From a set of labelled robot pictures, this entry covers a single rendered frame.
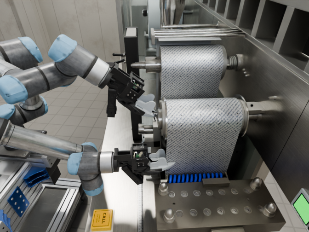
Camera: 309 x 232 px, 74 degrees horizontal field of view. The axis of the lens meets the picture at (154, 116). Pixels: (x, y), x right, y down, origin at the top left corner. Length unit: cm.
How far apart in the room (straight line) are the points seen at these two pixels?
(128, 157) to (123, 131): 49
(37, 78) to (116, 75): 21
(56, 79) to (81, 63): 11
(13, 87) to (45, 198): 137
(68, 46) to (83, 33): 369
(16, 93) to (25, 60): 40
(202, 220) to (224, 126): 30
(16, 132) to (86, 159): 25
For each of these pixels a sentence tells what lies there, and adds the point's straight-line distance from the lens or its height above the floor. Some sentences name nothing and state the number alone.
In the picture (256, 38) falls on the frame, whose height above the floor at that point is 146.
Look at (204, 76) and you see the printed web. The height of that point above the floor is 131.
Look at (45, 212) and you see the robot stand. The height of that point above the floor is 21.
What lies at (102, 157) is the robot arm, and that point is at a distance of 72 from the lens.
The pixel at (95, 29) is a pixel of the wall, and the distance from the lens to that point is 417.
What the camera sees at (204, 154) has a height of 113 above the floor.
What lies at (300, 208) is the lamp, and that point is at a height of 118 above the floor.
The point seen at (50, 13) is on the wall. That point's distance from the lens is 446.
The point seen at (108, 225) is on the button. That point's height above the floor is 92.
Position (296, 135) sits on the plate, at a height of 131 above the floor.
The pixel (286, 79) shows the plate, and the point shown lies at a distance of 67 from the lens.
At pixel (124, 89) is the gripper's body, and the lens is 61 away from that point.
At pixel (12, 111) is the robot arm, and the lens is 132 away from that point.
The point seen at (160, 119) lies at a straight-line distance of 65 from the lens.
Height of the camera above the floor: 167
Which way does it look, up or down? 37 degrees down
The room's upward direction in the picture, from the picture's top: straight up
